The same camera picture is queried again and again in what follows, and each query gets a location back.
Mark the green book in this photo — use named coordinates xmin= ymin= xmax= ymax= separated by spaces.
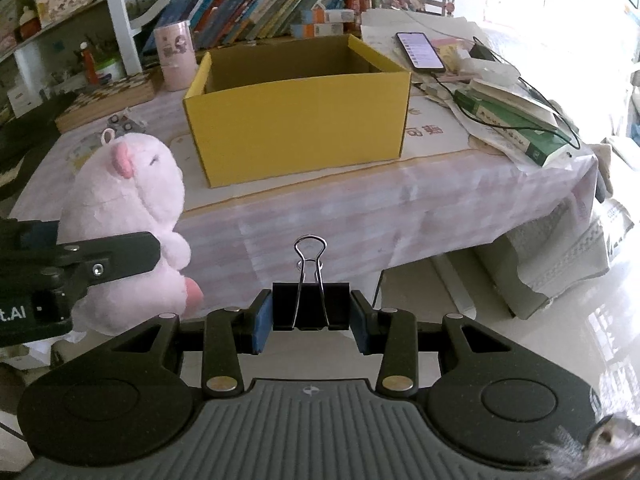
xmin=452 ymin=87 xmax=576 ymax=168

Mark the black smartphone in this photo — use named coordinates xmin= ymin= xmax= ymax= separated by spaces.
xmin=395 ymin=31 xmax=447 ymax=72

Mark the pink printed cup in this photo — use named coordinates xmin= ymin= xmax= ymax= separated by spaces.
xmin=152 ymin=20 xmax=198 ymax=92

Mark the row of books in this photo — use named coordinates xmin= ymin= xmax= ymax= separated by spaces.
xmin=142 ymin=0 xmax=353 ymax=56

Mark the black binder clip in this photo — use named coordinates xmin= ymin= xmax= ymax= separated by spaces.
xmin=271 ymin=235 xmax=352 ymax=332

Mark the white cloth bag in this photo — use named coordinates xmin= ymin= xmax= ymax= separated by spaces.
xmin=475 ymin=197 xmax=623 ymax=320

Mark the pink plush pig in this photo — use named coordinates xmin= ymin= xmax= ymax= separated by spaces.
xmin=59 ymin=129 xmax=205 ymax=336

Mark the red glue bottle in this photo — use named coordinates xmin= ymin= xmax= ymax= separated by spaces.
xmin=81 ymin=42 xmax=99 ymax=84

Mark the open white book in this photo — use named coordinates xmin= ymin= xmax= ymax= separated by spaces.
xmin=467 ymin=77 xmax=562 ymax=132

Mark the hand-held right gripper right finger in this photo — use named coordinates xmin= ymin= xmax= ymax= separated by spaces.
xmin=349 ymin=290 xmax=524 ymax=396

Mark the stack of white papers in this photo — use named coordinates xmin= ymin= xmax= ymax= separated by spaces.
xmin=360 ymin=9 xmax=473 ymax=48

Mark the black cable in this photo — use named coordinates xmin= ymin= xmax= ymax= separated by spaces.
xmin=432 ymin=35 xmax=582 ymax=151

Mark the yellow cardboard box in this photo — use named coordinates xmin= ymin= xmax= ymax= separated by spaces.
xmin=182 ymin=34 xmax=412 ymax=189

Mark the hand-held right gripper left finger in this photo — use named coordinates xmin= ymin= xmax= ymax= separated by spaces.
xmin=101 ymin=289 xmax=275 ymax=395

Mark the white bookshelf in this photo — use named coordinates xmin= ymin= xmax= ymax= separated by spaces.
xmin=0 ymin=0 xmax=458 ymax=111

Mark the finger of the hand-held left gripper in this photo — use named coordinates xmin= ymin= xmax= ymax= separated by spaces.
xmin=0 ymin=217 xmax=61 ymax=262
xmin=0 ymin=231 xmax=162 ymax=302

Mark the checkered wooden chess box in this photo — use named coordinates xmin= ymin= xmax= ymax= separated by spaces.
xmin=54 ymin=72 xmax=158 ymax=133

